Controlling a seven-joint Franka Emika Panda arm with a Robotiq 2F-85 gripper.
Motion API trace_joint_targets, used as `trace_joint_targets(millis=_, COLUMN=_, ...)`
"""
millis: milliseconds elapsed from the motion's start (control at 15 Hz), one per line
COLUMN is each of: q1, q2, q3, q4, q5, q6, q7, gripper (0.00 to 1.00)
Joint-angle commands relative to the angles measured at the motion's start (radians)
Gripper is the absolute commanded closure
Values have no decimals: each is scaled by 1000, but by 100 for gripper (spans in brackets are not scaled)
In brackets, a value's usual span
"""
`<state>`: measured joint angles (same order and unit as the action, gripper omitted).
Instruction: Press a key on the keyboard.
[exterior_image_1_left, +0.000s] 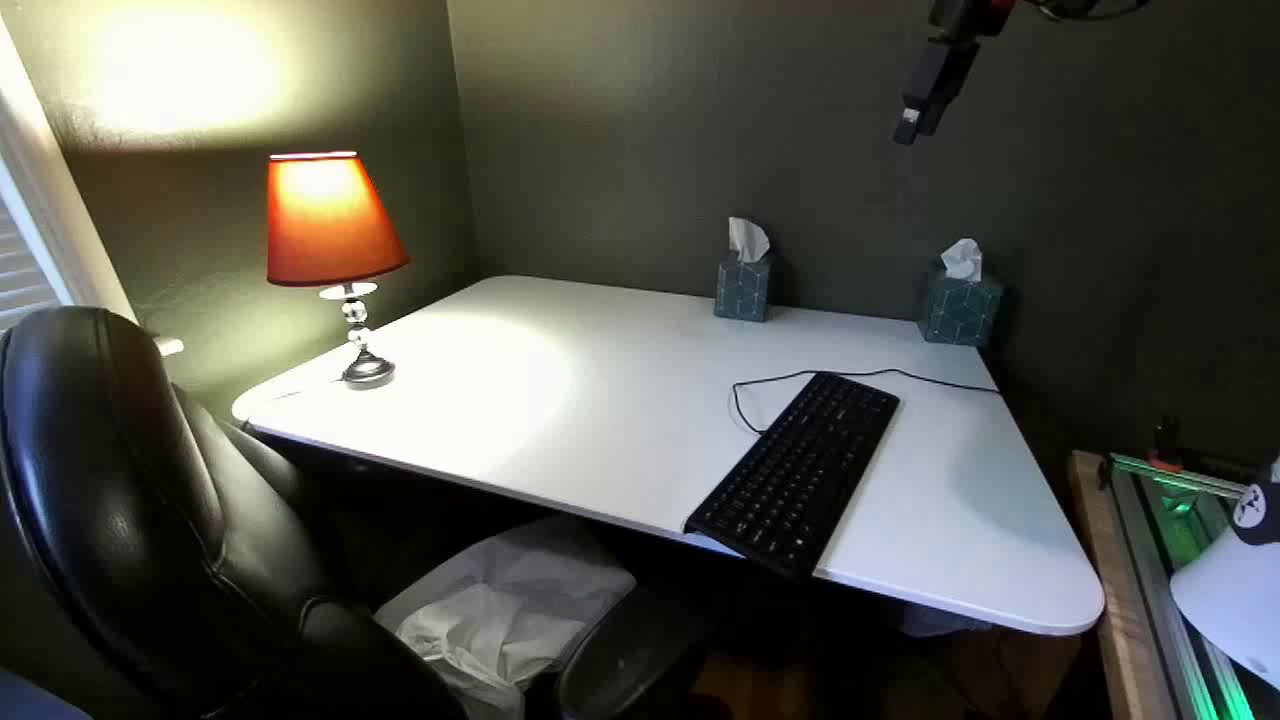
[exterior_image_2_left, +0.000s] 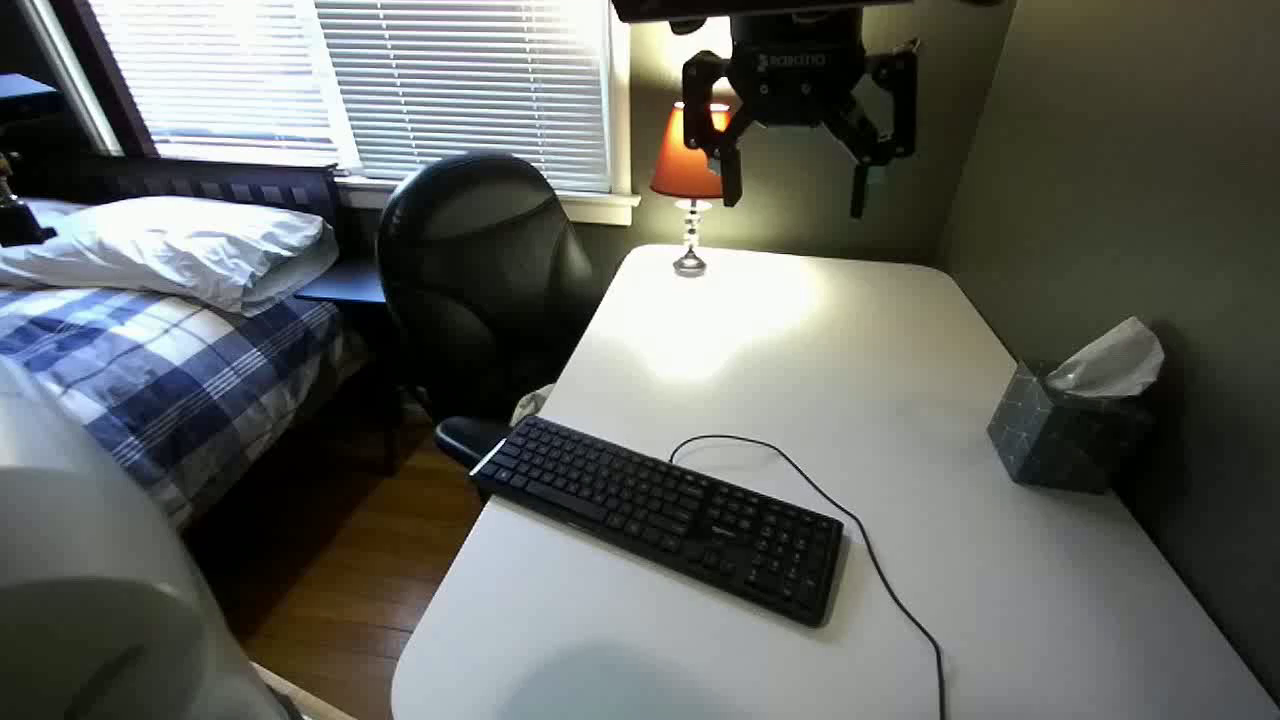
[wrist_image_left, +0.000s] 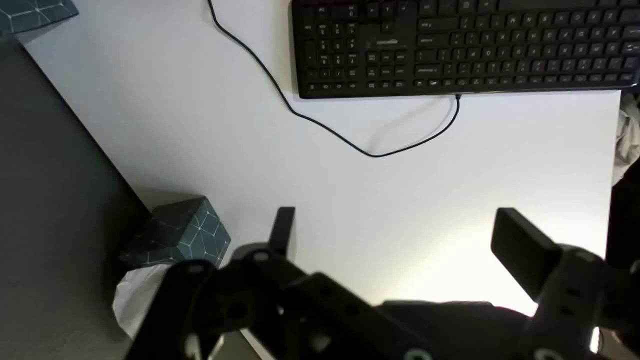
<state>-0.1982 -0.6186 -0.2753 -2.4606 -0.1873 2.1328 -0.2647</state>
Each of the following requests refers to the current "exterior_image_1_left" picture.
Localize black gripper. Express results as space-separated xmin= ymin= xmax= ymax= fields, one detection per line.
xmin=893 ymin=0 xmax=1023 ymax=149

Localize black computer keyboard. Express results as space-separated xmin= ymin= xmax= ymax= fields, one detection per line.
xmin=680 ymin=368 xmax=905 ymax=579

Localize teal tissue box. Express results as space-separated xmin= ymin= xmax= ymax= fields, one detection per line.
xmin=916 ymin=238 xmax=1008 ymax=353
xmin=710 ymin=211 xmax=779 ymax=323

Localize wooden stand board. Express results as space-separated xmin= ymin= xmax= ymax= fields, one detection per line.
xmin=1065 ymin=450 xmax=1180 ymax=720

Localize orange shade table lamp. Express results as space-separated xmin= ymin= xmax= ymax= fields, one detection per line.
xmin=258 ymin=149 xmax=411 ymax=394

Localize trash bin with white bag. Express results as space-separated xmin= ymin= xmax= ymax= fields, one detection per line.
xmin=371 ymin=518 xmax=638 ymax=720

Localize black leather office chair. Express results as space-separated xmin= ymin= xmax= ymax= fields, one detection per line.
xmin=0 ymin=306 xmax=725 ymax=720

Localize white window blinds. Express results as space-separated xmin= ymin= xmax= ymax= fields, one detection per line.
xmin=0 ymin=25 xmax=187 ymax=362

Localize black keyboard cable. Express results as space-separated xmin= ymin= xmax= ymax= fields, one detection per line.
xmin=727 ymin=365 xmax=1001 ymax=441

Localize aluminium frame rail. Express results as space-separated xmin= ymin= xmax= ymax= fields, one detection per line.
xmin=1105 ymin=450 xmax=1259 ymax=720

